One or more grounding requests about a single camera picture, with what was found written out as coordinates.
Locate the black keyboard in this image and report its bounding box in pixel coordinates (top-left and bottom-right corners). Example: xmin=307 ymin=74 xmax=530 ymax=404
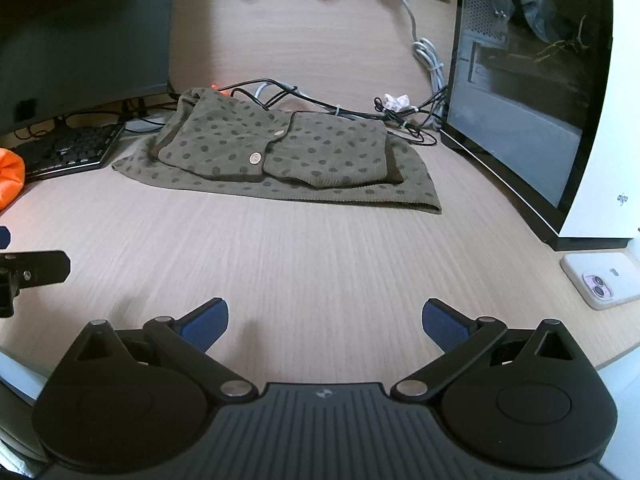
xmin=12 ymin=122 xmax=126 ymax=182

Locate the crumpled white tissue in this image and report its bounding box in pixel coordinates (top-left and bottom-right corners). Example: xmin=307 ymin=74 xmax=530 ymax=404
xmin=382 ymin=92 xmax=414 ymax=112

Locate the orange cloth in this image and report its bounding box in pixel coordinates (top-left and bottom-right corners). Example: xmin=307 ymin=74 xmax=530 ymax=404
xmin=0 ymin=147 xmax=26 ymax=212

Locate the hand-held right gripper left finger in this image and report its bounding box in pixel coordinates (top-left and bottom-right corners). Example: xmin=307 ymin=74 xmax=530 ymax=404
xmin=75 ymin=297 xmax=256 ymax=402

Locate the smartphone in white case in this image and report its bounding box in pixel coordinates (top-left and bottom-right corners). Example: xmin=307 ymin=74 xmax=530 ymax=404
xmin=560 ymin=251 xmax=640 ymax=311

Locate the light grey cable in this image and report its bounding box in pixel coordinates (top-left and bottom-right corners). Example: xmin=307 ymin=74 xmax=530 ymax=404
xmin=254 ymin=81 xmax=293 ymax=107

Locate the white power cable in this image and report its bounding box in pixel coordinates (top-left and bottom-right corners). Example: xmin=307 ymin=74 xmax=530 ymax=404
xmin=374 ymin=0 xmax=446 ymax=132

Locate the dark computer monitor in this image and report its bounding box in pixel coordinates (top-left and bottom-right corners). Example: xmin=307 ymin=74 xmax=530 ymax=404
xmin=0 ymin=0 xmax=177 ymax=135

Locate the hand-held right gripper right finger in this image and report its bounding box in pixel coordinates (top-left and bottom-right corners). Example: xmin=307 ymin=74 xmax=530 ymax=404
xmin=390 ymin=298 xmax=576 ymax=403

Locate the olive dotted knit cardigan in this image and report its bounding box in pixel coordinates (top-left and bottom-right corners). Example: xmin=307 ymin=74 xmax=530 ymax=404
xmin=111 ymin=87 xmax=442 ymax=216

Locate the white glass-sided computer case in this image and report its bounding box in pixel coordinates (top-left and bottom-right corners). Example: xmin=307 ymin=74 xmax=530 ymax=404
xmin=440 ymin=0 xmax=640 ymax=253

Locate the tangle of black cables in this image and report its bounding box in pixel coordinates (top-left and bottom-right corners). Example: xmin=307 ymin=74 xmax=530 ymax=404
xmin=220 ymin=77 xmax=449 ymax=149

